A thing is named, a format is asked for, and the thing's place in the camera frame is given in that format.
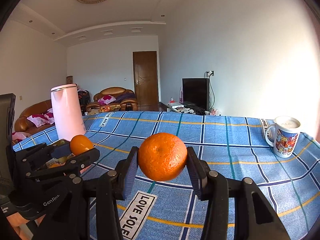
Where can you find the floral pink cushion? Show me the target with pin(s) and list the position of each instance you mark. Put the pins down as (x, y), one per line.
(39, 120)

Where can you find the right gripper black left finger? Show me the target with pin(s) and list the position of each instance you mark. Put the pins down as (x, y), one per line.
(107, 189)

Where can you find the pink bottle by television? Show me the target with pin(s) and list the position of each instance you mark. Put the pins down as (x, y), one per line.
(181, 95)

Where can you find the blue plaid tablecloth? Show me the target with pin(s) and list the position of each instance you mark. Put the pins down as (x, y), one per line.
(233, 146)

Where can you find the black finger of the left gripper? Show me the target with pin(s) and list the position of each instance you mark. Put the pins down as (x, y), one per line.
(36, 155)
(73, 165)

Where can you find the brown leather sofa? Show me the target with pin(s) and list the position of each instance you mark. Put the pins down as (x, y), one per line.
(22, 124)

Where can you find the black television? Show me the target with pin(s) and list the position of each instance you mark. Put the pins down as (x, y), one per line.
(196, 92)

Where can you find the textured mandarin orange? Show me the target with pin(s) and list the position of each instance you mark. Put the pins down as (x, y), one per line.
(162, 156)

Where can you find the white cartoon mug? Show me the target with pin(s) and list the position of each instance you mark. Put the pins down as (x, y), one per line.
(283, 135)

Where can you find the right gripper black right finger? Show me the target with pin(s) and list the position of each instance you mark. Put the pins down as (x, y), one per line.
(255, 218)

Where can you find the left hand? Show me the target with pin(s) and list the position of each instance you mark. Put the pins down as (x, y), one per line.
(16, 220)

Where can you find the small smooth orange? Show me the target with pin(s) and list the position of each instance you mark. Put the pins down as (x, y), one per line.
(80, 144)

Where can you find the wall socket with cable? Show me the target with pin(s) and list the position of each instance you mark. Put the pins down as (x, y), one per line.
(208, 75)

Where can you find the large orange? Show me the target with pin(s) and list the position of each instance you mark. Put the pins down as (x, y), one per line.
(54, 165)

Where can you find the brown wooden door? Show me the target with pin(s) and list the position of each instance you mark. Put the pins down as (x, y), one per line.
(146, 78)

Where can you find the pink electric kettle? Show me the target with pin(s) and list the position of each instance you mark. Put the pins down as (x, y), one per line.
(67, 112)

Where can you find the brown leather armchair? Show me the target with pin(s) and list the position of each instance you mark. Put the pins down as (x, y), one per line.
(114, 98)

